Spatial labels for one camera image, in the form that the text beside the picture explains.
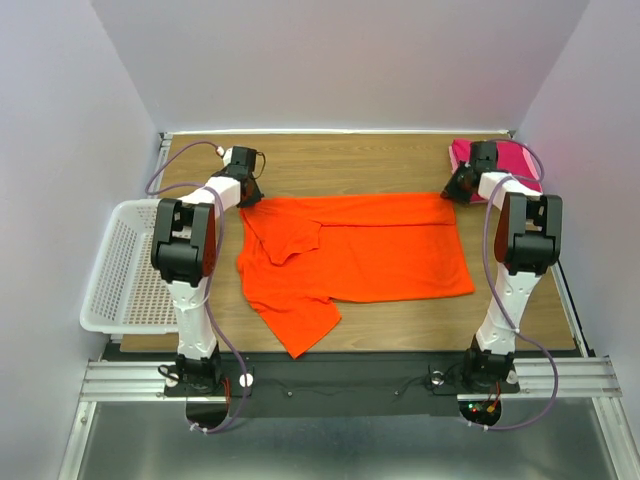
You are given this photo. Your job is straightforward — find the aluminium frame rail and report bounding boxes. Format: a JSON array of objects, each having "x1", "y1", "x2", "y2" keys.
[{"x1": 79, "y1": 131, "x2": 626, "y2": 401}]

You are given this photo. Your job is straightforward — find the folded magenta t shirt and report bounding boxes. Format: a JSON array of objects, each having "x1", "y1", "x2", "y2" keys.
[{"x1": 449, "y1": 139, "x2": 541, "y2": 198}]

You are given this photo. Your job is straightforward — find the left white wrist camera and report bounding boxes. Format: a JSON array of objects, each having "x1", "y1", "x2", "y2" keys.
[{"x1": 215, "y1": 145, "x2": 233, "y2": 165}]

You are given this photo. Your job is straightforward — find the folded light pink t shirt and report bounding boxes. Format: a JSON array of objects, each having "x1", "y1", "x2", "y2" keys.
[{"x1": 470, "y1": 139, "x2": 544, "y2": 209}]

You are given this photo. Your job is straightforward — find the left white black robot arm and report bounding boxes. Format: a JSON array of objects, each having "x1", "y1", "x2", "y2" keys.
[{"x1": 150, "y1": 145, "x2": 266, "y2": 395}]

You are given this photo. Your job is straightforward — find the small electronics board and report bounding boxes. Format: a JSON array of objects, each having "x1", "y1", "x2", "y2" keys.
[{"x1": 459, "y1": 400, "x2": 502, "y2": 425}]

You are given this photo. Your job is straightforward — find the orange t shirt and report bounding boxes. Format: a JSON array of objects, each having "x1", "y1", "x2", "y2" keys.
[{"x1": 237, "y1": 193, "x2": 475, "y2": 358}]

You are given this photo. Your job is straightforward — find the white plastic laundry basket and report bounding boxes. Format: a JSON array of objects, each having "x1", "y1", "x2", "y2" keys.
[{"x1": 80, "y1": 199, "x2": 177, "y2": 335}]

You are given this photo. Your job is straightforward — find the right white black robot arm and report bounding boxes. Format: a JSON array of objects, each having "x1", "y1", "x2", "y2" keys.
[{"x1": 441, "y1": 139, "x2": 563, "y2": 390}]

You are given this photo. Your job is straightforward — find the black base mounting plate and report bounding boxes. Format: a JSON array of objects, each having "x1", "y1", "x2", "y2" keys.
[{"x1": 158, "y1": 352, "x2": 519, "y2": 419}]

